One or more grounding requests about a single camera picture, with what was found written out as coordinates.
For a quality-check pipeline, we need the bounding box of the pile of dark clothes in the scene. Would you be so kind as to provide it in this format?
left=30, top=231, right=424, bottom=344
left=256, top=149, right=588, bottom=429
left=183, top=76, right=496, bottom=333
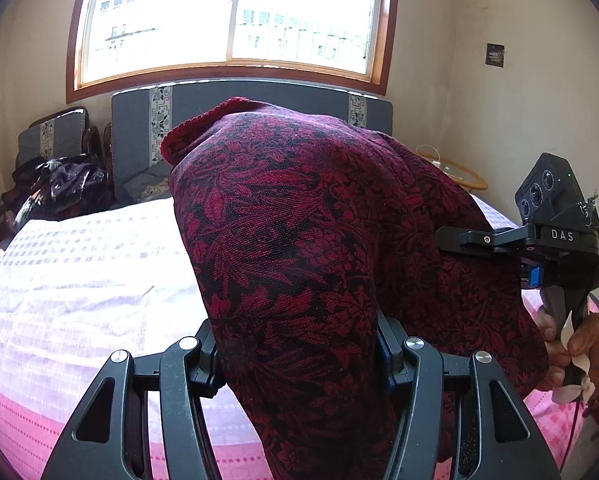
left=12, top=152, right=113, bottom=226

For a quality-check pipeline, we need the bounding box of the person's right hand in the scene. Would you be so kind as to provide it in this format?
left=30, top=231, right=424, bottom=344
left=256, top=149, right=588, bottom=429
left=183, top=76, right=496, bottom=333
left=537, top=307, right=599, bottom=403

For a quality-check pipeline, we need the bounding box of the patterned grey cushion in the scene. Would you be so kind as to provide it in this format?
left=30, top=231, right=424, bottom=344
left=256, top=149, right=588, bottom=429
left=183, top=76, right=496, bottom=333
left=124, top=167, right=173, bottom=205

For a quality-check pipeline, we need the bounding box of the white ribbon strip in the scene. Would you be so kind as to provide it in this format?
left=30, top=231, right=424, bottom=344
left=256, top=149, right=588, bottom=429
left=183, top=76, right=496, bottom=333
left=552, top=310, right=596, bottom=403

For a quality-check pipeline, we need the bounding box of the grey cushioned sofa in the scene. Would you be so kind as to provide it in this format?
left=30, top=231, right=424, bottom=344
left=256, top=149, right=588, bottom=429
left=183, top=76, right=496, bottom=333
left=110, top=80, right=394, bottom=206

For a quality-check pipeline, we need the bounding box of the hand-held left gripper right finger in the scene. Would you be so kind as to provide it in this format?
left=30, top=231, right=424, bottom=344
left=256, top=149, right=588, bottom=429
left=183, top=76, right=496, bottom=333
left=377, top=317, right=563, bottom=480

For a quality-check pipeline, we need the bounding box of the wooden armchair with dark clothes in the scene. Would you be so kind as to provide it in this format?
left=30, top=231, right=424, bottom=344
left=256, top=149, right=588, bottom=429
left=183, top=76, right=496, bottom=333
left=17, top=106, right=113, bottom=211

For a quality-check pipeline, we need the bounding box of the wooden framed barred window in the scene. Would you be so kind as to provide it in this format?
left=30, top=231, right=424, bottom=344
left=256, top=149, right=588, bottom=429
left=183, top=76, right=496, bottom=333
left=66, top=0, right=401, bottom=105

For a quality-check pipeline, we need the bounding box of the round wooden side table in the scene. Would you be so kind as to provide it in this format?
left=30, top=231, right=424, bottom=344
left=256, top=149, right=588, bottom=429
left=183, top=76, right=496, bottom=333
left=415, top=145, right=489, bottom=192

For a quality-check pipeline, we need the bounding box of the pink checked bed sheet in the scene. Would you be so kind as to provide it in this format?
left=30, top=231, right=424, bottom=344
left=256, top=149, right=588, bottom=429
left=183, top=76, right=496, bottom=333
left=0, top=194, right=599, bottom=480

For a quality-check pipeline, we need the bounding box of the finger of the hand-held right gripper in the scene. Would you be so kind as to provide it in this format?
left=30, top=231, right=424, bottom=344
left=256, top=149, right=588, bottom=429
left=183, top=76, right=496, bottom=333
left=434, top=226, right=530, bottom=260

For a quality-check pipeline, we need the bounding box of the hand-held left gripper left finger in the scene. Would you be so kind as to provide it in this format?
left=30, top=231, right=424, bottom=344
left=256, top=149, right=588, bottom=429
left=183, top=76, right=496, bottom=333
left=40, top=320, right=225, bottom=480

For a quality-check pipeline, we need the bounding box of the maroon floral knit garment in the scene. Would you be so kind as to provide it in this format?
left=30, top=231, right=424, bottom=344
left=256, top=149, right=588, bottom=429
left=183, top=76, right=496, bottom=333
left=160, top=96, right=550, bottom=480

